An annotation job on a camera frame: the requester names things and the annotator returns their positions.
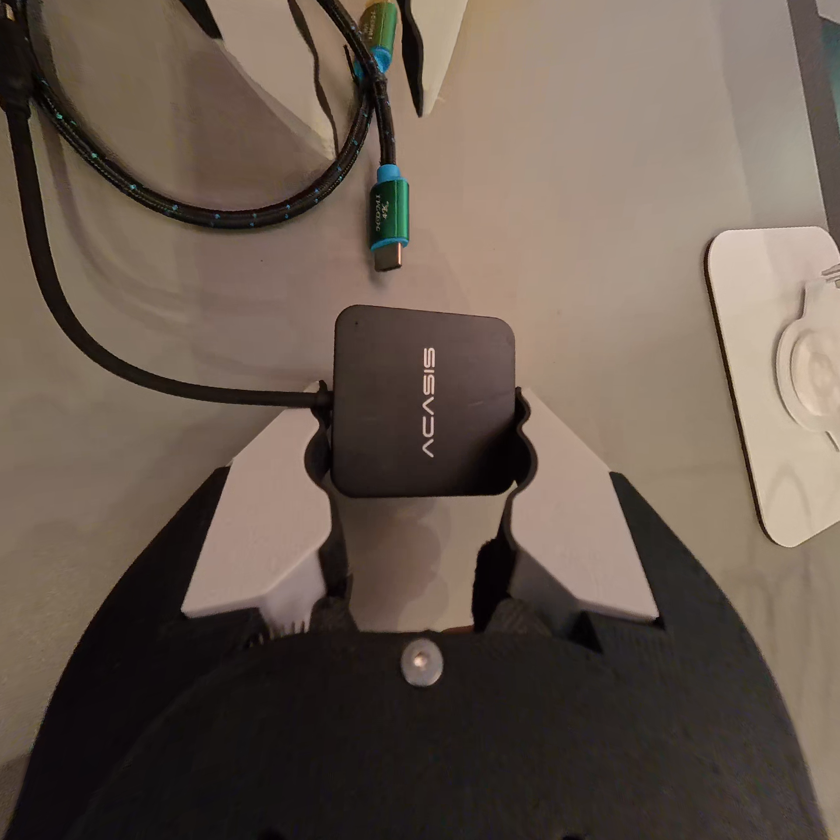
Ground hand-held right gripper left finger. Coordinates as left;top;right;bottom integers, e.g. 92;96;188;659
180;381;355;636

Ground white stand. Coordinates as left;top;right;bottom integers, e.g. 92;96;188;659
704;226;840;549

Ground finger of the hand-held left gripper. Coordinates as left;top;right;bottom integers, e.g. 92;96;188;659
395;0;471;120
203;0;343;160

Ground black hub cable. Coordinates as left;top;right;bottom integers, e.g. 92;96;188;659
0;0;332;411

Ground braided HDMI cable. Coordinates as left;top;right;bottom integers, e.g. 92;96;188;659
26;0;411;273

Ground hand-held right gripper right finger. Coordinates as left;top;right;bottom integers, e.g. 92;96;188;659
471;386;660;636

